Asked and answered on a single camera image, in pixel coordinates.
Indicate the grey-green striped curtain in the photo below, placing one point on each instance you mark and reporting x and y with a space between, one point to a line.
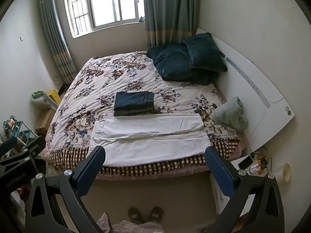
170 9
55 36

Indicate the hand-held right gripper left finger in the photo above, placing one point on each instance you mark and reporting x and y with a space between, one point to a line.
93 165

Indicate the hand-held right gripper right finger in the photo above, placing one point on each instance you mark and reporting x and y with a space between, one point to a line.
218 172

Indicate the cream paper cup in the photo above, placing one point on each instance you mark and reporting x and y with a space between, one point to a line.
283 173

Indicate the white bed headboard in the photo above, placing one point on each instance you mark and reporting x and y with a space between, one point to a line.
255 97

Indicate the black smartphone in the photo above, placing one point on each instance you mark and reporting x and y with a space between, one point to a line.
245 162

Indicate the brown slipper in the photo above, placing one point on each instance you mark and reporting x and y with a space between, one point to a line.
134 215
156 213

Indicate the cardboard box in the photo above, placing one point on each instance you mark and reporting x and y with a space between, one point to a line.
45 122

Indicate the plastic bag with green contents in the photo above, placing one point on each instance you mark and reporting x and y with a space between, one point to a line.
40 99

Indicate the dark teal towel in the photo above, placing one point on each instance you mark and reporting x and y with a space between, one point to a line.
175 63

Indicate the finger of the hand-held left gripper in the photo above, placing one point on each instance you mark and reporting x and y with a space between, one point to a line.
31 148
8 143

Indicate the folded dark grey pants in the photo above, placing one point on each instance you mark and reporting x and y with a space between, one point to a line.
138 112

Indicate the yellow power strip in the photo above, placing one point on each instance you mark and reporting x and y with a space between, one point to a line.
261 161

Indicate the white pants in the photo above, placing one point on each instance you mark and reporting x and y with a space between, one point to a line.
150 138

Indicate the window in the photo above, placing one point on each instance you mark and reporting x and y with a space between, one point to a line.
104 2

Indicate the wall outlet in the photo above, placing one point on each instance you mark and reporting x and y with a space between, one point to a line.
55 78

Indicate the light green cloth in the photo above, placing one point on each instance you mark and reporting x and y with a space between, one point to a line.
228 116

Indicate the yellow box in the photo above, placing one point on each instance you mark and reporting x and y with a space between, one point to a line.
54 97

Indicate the person's pink fleece clothing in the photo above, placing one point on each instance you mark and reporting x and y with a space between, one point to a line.
136 227

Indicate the bed frame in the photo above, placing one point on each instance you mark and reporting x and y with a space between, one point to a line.
150 176

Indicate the folded blue jeans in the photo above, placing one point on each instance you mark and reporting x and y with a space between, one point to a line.
134 99

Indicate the white nightstand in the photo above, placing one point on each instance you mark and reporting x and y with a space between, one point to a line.
220 199

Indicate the floral bed blanket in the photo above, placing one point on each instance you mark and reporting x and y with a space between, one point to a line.
102 82

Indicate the teal rack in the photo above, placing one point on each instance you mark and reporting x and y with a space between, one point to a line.
21 132

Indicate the dark teal pillow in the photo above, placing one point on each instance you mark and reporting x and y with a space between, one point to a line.
206 52

